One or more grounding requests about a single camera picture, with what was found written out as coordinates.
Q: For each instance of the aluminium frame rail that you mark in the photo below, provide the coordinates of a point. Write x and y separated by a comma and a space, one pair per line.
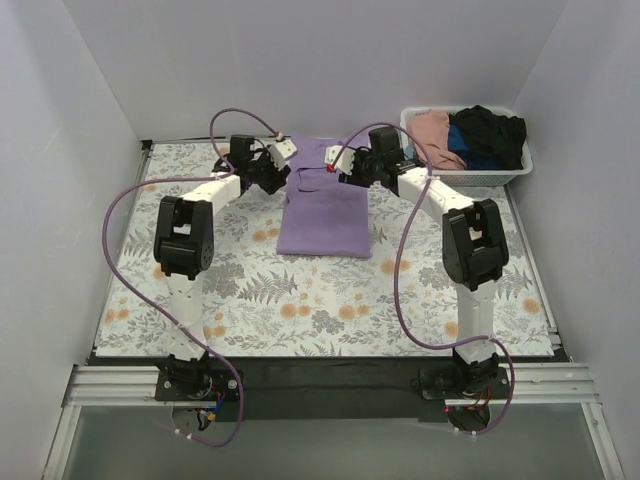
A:
112, 427

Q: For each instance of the white plastic laundry basket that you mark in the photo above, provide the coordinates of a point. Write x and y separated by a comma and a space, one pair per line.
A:
473, 178

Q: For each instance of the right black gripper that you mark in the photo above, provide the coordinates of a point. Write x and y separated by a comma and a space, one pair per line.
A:
350, 176

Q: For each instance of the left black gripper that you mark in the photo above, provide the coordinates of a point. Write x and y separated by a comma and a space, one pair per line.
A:
276, 177

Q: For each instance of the blue t shirt in basket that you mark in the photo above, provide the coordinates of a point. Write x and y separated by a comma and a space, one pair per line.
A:
474, 160

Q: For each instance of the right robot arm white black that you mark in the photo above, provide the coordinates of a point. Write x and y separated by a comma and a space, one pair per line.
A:
474, 254

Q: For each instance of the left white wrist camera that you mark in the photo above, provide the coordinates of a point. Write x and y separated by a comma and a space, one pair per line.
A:
281, 151

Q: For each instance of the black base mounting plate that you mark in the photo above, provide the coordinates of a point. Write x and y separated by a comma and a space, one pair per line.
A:
314, 388

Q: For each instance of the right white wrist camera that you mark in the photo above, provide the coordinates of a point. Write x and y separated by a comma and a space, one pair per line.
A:
340, 158

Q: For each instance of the purple t shirt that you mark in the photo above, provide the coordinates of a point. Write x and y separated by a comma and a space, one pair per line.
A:
321, 215

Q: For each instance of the pink t shirt in basket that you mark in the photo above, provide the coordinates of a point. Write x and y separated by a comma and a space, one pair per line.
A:
431, 130

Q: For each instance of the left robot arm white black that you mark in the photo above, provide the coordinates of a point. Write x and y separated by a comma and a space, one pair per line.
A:
184, 249

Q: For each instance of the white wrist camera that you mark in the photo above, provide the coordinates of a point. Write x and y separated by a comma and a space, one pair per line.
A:
340, 158
281, 151

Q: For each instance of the black t shirt in basket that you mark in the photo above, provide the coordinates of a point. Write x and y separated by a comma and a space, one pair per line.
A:
498, 136

